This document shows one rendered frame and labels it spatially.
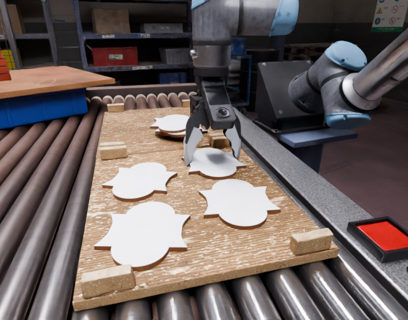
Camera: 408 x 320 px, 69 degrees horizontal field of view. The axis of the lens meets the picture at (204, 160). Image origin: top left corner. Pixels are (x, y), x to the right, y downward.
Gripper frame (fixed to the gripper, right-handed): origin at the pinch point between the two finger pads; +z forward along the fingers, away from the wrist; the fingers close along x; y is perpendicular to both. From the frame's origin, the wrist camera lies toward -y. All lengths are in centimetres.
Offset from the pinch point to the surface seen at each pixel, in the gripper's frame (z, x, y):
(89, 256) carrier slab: 1.1, 24.3, -23.3
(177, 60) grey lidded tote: 15, -71, 439
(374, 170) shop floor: 90, -197, 139
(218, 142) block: -1.3, -4.0, 8.5
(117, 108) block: -2, 21, 50
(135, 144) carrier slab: 0.3, 16.2, 16.9
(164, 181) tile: -0.1, 11.8, -6.7
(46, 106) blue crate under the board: -4, 43, 50
